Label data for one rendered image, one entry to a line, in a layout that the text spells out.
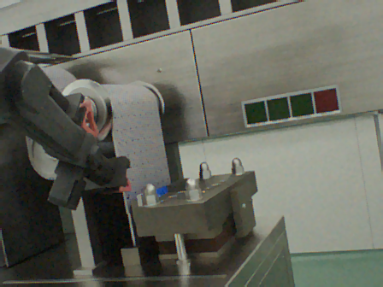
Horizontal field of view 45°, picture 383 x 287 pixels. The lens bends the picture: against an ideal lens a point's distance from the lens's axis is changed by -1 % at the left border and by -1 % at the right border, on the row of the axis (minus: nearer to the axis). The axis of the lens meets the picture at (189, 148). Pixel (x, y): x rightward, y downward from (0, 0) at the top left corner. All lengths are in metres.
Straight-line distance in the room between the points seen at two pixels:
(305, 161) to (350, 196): 0.41
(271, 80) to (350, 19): 0.24
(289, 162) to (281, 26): 2.47
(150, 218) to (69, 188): 0.20
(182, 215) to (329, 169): 2.72
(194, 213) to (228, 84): 0.45
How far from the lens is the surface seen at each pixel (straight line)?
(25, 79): 0.47
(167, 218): 0.96
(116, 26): 1.51
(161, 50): 1.34
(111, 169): 0.96
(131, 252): 1.05
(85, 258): 1.09
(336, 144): 3.57
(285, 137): 3.62
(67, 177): 0.88
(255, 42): 1.25
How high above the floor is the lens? 1.19
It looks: 3 degrees down
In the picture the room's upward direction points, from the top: 10 degrees counter-clockwise
